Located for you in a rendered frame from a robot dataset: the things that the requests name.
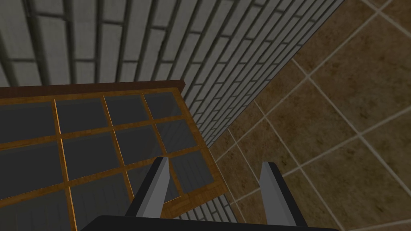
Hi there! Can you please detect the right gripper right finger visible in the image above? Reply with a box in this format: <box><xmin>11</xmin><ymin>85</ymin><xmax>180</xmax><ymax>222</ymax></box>
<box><xmin>258</xmin><ymin>161</ymin><xmax>308</xmax><ymax>227</ymax></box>

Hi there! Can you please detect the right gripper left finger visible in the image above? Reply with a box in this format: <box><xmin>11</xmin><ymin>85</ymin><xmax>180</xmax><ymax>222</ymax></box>
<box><xmin>124</xmin><ymin>156</ymin><xmax>170</xmax><ymax>219</ymax></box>

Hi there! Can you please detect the wooden glass-paned door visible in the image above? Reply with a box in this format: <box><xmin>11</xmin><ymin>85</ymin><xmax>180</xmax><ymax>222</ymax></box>
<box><xmin>0</xmin><ymin>80</ymin><xmax>229</xmax><ymax>231</ymax></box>

